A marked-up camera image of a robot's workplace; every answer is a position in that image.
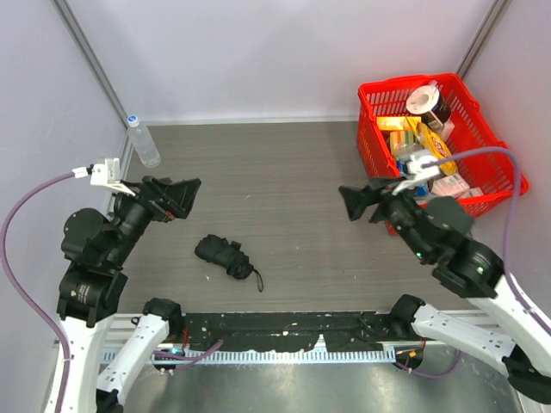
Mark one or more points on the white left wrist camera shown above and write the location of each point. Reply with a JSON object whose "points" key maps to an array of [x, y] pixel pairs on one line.
{"points": [[105, 174]]}

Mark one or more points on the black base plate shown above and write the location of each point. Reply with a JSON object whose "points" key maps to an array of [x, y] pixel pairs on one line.
{"points": [[287, 332]]}

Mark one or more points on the blue green snack packet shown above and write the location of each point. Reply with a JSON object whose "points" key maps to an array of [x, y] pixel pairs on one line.
{"points": [[402, 166]]}

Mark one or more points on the yellow snack bag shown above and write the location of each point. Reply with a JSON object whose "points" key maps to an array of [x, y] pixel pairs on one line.
{"points": [[432, 142]]}

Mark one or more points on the yellow box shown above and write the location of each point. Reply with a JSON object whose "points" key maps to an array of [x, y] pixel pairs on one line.
{"points": [[395, 123]]}

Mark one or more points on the black folding umbrella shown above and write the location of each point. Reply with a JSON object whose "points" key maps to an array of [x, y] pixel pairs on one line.
{"points": [[228, 255]]}

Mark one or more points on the red plastic basket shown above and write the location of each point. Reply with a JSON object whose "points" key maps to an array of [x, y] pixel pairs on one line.
{"points": [[493, 173]]}

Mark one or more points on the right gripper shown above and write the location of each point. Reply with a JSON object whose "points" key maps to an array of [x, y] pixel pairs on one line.
{"points": [[380, 203]]}

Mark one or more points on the clear plastic bottle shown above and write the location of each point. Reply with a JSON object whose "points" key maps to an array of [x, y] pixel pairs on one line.
{"points": [[142, 142]]}

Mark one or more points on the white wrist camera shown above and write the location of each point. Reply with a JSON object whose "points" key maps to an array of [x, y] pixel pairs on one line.
{"points": [[105, 174], [418, 168]]}

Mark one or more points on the white slotted cable duct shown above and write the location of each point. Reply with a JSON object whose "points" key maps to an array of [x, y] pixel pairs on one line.
{"points": [[317, 355]]}

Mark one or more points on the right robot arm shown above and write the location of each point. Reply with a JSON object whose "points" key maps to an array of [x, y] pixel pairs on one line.
{"points": [[437, 234]]}

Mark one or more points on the pink white box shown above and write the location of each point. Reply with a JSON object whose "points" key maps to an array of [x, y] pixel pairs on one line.
{"points": [[452, 185]]}

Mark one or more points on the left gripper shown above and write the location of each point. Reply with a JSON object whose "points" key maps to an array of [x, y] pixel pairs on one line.
{"points": [[156, 198]]}

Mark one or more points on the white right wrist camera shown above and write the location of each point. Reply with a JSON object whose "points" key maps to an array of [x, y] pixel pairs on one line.
{"points": [[418, 168]]}

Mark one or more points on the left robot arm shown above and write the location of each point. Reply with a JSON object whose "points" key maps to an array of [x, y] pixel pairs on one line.
{"points": [[90, 290]]}

